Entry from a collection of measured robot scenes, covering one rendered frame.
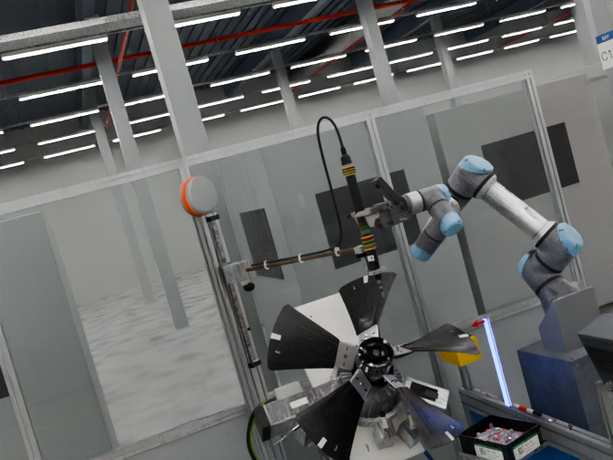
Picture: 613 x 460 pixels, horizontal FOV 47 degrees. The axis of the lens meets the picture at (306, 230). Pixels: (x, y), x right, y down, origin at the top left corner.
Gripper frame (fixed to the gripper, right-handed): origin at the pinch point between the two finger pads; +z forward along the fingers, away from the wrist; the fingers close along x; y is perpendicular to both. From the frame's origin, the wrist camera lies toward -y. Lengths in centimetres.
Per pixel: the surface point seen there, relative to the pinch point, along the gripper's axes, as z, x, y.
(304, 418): 37, -13, 55
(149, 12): -19, 418, -199
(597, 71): -628, 598, -56
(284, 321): 29.5, 11.0, 28.8
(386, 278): -11.2, 13.4, 26.3
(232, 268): 35, 48, 10
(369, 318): 0.7, 7.8, 36.5
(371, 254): -2.4, -2.0, 14.2
